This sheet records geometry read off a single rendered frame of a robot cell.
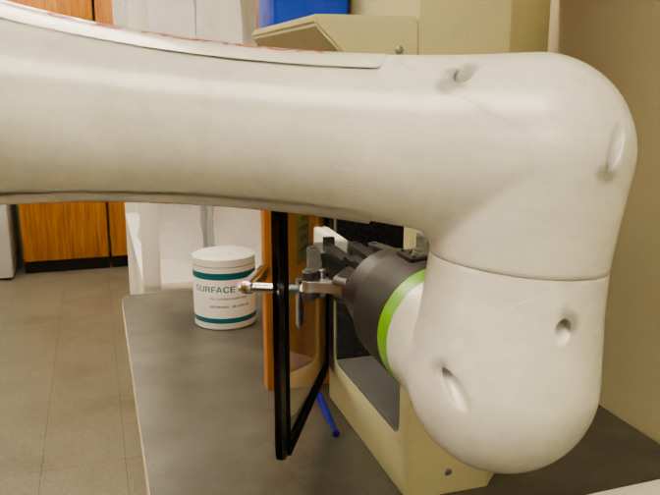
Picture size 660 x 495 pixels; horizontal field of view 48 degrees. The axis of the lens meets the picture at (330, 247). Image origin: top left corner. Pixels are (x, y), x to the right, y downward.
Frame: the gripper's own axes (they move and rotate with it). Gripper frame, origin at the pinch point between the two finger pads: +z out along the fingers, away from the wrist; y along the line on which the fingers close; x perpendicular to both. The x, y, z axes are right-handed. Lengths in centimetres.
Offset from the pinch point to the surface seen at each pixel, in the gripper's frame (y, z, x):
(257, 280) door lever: 4.3, 16.1, 7.5
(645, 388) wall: -54, 15, 29
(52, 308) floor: 58, 413, 128
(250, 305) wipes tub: -6, 76, 30
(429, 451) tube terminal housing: -14.3, 5.1, 27.6
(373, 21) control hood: -6.2, 5.1, -22.6
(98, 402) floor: 30, 260, 128
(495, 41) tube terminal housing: -20.5, 5.2, -20.7
